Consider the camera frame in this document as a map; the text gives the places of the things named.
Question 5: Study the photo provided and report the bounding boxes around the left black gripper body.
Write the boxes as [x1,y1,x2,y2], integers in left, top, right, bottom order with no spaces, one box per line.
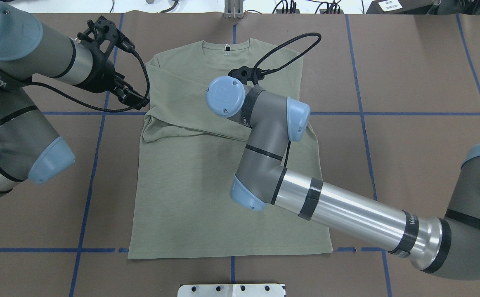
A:
[83,60,116,93]

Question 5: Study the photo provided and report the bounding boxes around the olive green long-sleeve shirt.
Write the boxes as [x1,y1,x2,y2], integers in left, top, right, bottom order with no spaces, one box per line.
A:
[127,39,333,259]

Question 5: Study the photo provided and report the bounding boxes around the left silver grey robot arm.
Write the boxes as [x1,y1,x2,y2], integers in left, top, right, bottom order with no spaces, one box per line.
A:
[0,1,150,198]

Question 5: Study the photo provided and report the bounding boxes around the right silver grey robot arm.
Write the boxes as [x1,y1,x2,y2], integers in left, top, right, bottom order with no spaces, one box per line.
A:
[205,76,480,281]

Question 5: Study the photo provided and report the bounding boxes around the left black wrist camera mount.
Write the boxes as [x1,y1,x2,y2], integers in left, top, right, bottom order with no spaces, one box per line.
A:
[76,16,135,64]

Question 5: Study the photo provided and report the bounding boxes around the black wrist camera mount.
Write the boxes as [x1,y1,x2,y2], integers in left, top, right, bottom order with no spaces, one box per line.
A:
[228,66,265,85]
[76,16,135,64]

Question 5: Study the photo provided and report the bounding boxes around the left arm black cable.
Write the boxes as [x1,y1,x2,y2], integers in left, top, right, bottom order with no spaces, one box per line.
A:
[17,35,151,113]

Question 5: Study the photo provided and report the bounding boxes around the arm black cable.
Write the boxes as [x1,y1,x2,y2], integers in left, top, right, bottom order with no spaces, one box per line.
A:
[17,35,151,113]
[252,33,322,75]

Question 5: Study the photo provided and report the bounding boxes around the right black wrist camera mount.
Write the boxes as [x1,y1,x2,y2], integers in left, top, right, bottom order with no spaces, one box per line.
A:
[228,66,265,85]

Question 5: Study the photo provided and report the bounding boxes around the grey aluminium frame post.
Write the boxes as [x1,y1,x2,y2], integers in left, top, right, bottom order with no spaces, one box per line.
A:
[224,0,245,19]

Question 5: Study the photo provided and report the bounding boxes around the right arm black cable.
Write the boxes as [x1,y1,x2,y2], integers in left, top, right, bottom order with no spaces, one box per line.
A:
[252,33,322,75]

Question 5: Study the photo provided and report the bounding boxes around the black cable bundle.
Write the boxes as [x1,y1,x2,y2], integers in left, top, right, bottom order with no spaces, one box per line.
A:
[274,0,343,14]

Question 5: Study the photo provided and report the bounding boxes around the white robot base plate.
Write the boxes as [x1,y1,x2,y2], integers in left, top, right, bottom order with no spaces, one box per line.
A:
[177,283,286,297]

